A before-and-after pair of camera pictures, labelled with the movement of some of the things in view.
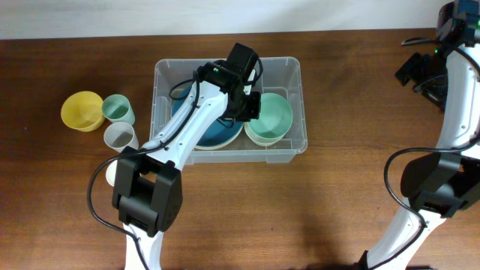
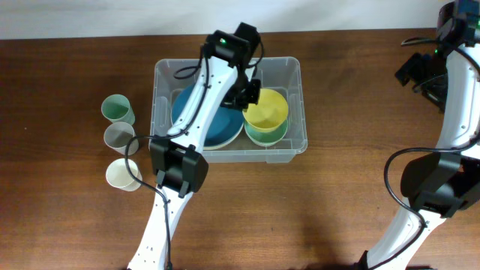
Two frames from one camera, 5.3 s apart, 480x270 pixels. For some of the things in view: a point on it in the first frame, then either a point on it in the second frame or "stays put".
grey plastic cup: (119, 135) stays put
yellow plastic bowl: (83, 111) -> (271, 112)
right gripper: (412, 69) stays put
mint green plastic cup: (118, 109) stays put
